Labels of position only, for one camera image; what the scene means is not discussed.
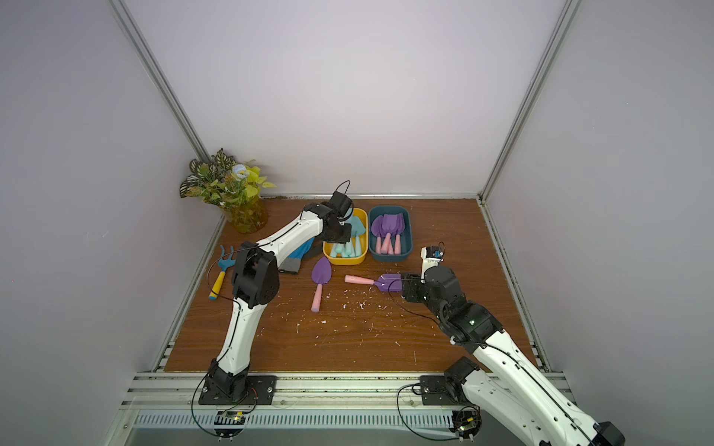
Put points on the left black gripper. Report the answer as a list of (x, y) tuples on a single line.
[(344, 240)]

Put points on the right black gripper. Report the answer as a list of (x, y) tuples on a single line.
[(411, 287)]

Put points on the teal shovel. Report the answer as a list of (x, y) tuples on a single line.
[(357, 227), (336, 250), (348, 250)]

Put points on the teal plastic storage box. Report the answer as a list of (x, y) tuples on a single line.
[(406, 235)]

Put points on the yellow plastic storage box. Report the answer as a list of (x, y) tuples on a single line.
[(340, 260)]

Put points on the purple pointed shovel top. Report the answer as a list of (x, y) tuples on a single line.
[(376, 230)]

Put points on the purple pointed shovel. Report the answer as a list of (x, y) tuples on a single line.
[(321, 275), (376, 230)]

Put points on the purple square shovel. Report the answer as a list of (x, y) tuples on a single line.
[(386, 283), (389, 222), (398, 232)]

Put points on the teal shovel sideways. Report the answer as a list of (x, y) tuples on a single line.
[(358, 251)]

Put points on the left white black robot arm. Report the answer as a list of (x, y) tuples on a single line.
[(256, 282)]

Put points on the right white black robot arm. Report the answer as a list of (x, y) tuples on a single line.
[(528, 404)]

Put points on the purple pointed shovel lower left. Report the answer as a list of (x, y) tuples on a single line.
[(321, 275)]

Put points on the blue grey gardening glove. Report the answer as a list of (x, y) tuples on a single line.
[(291, 265)]

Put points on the artificial plant in glass vase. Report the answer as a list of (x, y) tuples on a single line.
[(235, 188)]

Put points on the right small circuit board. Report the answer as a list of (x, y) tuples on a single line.
[(467, 422)]

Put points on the small circuit board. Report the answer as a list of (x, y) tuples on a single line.
[(467, 422), (229, 424)]

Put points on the left small circuit board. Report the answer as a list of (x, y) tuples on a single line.
[(229, 424)]

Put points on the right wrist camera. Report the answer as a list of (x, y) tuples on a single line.
[(431, 256)]

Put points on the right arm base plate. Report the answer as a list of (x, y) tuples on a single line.
[(439, 390)]

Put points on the blue rake yellow handle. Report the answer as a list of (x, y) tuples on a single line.
[(225, 262)]

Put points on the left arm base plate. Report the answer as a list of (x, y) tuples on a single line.
[(262, 389)]

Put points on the aluminium front rail frame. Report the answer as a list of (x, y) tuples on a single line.
[(307, 408)]

